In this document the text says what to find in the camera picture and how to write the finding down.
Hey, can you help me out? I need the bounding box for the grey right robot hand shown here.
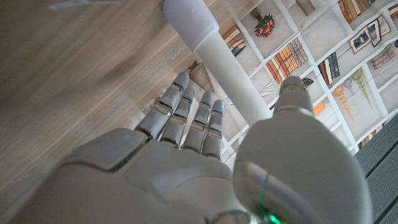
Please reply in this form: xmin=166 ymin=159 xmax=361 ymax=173
xmin=9 ymin=72 xmax=374 ymax=224

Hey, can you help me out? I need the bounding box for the white PVC pipe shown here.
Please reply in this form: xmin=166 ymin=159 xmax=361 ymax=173
xmin=195 ymin=29 xmax=275 ymax=127

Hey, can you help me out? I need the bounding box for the printed bookshelf backdrop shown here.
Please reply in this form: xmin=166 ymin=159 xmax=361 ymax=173
xmin=124 ymin=0 xmax=398 ymax=162

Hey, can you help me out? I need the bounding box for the dark grey partition panel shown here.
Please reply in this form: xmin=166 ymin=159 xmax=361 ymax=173
xmin=354 ymin=113 xmax=398 ymax=224

